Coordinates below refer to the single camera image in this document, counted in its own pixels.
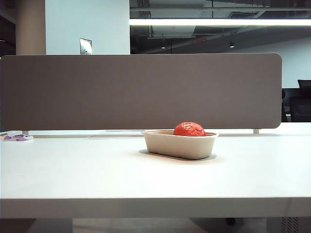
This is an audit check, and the black vent grille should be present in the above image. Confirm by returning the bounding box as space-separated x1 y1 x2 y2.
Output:
281 217 300 233

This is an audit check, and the purple and white packet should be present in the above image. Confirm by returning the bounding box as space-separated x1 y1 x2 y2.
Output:
0 130 34 142

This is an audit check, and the beige paper lunchbox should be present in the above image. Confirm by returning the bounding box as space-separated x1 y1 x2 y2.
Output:
141 129 220 160

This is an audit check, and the orange fruit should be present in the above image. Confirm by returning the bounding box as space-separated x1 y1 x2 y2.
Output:
173 121 207 137

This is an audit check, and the silver wall plate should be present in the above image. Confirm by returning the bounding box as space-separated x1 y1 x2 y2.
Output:
79 37 93 55

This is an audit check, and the black office chair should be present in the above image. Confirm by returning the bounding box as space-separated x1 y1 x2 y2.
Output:
281 79 311 123

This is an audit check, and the grey fabric desk divider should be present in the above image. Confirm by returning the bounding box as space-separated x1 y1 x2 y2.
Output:
0 52 283 132

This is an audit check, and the long white ceiling light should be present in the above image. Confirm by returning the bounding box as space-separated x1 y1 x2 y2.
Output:
129 18 311 26

